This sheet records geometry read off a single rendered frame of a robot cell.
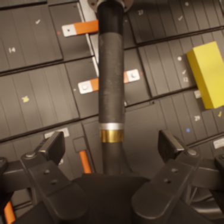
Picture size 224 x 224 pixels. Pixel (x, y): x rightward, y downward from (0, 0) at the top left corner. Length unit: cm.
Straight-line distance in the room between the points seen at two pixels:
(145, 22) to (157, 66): 12
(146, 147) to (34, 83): 30
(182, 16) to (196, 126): 30
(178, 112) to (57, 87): 31
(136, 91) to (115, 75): 16
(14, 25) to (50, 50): 9
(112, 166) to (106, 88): 13
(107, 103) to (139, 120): 15
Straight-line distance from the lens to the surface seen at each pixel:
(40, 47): 43
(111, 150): 27
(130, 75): 42
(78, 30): 44
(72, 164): 39
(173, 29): 51
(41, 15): 46
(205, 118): 50
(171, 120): 44
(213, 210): 39
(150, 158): 42
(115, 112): 26
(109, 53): 28
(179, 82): 46
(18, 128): 41
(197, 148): 48
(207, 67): 48
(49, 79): 40
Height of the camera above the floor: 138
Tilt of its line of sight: 80 degrees down
